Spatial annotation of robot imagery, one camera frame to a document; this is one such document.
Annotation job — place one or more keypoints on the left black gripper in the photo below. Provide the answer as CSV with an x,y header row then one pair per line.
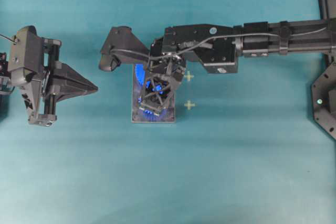
x,y
41,106

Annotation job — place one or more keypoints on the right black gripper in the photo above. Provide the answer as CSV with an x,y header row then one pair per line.
x,y
168,58

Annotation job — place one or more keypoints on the small blue gear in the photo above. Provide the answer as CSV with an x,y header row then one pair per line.
x,y
157,87

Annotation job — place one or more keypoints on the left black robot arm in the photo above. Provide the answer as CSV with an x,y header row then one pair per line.
x,y
6,86

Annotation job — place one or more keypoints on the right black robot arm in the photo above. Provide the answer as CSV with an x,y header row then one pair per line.
x,y
217,49

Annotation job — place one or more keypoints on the large blue gear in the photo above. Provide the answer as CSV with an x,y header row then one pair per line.
x,y
139,73

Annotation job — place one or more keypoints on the metal base plate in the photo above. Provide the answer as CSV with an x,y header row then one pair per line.
x,y
146,116

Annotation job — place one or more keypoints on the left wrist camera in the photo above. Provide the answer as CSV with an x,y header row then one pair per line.
x,y
26,56

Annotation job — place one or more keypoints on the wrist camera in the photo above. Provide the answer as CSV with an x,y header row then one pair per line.
x,y
26,56
122,46

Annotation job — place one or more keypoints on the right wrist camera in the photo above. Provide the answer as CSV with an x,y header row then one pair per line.
x,y
122,46

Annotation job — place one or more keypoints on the right robot base frame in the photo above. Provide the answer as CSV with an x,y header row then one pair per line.
x,y
323,89

